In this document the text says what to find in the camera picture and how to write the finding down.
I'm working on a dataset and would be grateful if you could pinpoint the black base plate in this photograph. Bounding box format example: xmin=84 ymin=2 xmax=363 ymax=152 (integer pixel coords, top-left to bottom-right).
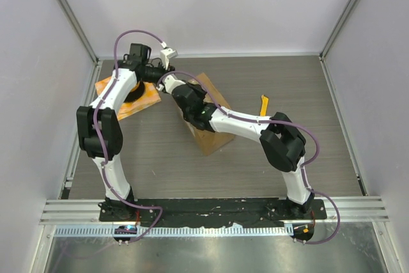
xmin=98 ymin=198 xmax=327 ymax=228

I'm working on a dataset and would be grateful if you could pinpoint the orange bowl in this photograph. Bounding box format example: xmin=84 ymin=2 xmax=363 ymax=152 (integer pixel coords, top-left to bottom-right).
xmin=124 ymin=81 xmax=145 ymax=103

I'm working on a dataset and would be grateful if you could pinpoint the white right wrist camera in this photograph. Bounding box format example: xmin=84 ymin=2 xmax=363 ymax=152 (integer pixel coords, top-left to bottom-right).
xmin=156 ymin=74 xmax=186 ymax=95

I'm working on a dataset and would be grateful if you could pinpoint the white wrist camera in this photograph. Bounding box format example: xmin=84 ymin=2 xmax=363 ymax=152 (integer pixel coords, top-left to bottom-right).
xmin=160 ymin=41 xmax=178 ymax=70
xmin=156 ymin=74 xmax=186 ymax=95

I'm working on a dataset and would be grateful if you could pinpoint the aluminium frame rail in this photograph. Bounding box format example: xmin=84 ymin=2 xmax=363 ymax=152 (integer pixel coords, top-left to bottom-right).
xmin=37 ymin=0 xmax=103 ymax=69

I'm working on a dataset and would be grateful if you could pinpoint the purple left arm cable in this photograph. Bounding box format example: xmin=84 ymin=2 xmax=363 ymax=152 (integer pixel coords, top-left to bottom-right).
xmin=93 ymin=29 xmax=167 ymax=244

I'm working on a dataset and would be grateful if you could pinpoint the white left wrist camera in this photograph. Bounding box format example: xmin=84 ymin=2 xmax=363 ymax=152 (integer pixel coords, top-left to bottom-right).
xmin=160 ymin=41 xmax=178 ymax=70

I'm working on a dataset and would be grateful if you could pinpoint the yellow utility knife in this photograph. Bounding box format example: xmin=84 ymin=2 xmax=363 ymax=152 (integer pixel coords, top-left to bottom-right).
xmin=259 ymin=95 xmax=269 ymax=116

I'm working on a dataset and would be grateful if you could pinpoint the brown cardboard express box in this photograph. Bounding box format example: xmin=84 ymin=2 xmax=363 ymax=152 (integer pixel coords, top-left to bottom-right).
xmin=184 ymin=73 xmax=235 ymax=156

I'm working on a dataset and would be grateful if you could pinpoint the orange patterned cloth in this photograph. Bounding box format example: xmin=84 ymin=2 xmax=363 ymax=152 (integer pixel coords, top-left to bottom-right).
xmin=95 ymin=76 xmax=162 ymax=122

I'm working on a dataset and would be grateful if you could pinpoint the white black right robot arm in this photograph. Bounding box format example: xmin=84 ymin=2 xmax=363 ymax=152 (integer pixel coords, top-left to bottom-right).
xmin=165 ymin=81 xmax=314 ymax=215

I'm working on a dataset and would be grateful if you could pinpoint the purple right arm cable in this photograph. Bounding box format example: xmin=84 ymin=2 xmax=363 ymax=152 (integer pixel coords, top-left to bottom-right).
xmin=158 ymin=70 xmax=341 ymax=245

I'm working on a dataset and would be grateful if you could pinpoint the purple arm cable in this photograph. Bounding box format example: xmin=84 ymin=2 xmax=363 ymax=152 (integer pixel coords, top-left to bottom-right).
xmin=158 ymin=70 xmax=341 ymax=245
xmin=93 ymin=29 xmax=167 ymax=244

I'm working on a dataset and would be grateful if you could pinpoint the slotted cable duct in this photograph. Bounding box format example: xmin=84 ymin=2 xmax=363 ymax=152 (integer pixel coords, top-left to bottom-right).
xmin=54 ymin=224 xmax=293 ymax=238

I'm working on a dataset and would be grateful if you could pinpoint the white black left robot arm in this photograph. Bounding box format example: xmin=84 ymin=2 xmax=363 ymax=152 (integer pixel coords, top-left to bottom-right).
xmin=76 ymin=43 xmax=176 ymax=221

